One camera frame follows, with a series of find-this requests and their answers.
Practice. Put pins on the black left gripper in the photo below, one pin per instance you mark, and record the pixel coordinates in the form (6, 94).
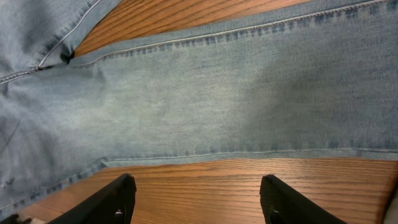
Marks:
(16, 219)

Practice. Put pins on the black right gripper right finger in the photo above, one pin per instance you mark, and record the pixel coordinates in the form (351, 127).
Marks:
(281, 204)

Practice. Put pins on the light blue denim jeans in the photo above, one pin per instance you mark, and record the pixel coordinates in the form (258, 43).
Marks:
(317, 79)

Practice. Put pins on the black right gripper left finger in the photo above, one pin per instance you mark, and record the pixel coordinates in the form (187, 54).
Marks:
(113, 204)

